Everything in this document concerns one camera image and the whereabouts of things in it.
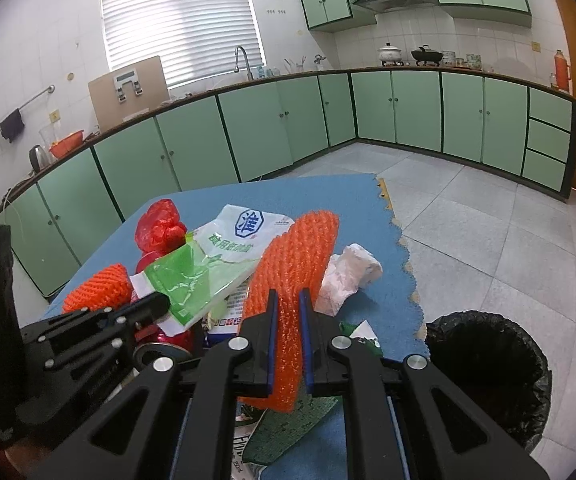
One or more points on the dark towel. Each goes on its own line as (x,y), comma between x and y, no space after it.
(12,126)

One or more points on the white window blind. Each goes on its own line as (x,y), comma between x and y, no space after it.
(178,20)

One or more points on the metal towel bar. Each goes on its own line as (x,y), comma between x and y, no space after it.
(33,101)

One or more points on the red thermos flask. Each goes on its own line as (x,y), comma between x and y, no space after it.
(562,72)

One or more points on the steel kettle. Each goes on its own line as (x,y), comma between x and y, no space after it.
(39,159)

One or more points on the cardboard box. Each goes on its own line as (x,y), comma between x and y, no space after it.
(103,107)

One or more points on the orange plastic basin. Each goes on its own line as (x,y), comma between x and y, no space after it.
(67,144)

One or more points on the green white plastic bag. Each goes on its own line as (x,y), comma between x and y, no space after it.
(193,280)

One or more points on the blue white snack packet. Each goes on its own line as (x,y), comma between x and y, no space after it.
(228,312)

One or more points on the blue foam mat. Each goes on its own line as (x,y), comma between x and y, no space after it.
(318,195)

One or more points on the white plastic bag blue logo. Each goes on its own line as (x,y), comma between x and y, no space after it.
(238,240)

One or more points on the red metal can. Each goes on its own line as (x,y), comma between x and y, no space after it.
(178,344)

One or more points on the red plastic bag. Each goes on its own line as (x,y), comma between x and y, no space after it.
(160,230)

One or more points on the crumpled pinkish tissue paper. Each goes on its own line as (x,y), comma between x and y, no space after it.
(348,270)

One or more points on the white cooking pot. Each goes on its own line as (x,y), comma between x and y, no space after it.
(392,54)

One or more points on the metal kitchen faucet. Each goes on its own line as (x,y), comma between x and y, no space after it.
(250,72)

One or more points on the large orange foam net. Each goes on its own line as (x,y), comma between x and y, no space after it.
(293,260)

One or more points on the utensil holder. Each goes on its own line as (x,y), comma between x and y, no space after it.
(294,67)

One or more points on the clear plastic jug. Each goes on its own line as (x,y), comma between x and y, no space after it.
(48,135)

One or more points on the dark green scouring pad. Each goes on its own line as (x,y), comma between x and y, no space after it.
(288,430)

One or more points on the green base cabinets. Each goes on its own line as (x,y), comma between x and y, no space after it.
(418,110)

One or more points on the trash bin with black bag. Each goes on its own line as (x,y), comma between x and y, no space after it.
(488,360)

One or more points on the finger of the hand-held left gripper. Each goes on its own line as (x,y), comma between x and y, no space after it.
(58,330)
(150,307)

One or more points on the black wok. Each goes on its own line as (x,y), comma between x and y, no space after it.
(425,55)

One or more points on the small green white wrapper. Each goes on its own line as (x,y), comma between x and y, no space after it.
(363,335)

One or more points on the floral canister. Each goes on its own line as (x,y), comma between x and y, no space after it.
(473,62)

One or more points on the small orange foam net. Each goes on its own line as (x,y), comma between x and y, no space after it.
(95,287)

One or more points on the white printed wrapper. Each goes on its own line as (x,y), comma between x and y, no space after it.
(245,440)

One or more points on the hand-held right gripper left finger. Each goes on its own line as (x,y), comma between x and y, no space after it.
(270,350)

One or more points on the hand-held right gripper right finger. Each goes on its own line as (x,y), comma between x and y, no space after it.
(307,350)

